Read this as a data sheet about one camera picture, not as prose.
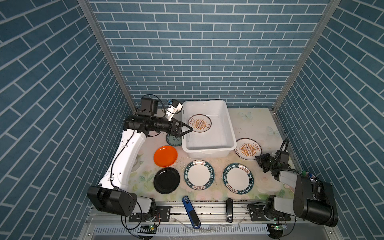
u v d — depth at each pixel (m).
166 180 0.84
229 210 0.72
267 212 0.68
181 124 0.59
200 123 1.12
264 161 0.82
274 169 0.69
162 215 0.74
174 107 0.61
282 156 0.72
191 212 0.73
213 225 0.71
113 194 0.38
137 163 0.88
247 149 0.97
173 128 0.59
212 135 1.06
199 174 0.87
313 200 0.43
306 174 0.77
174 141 1.02
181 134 0.59
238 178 0.87
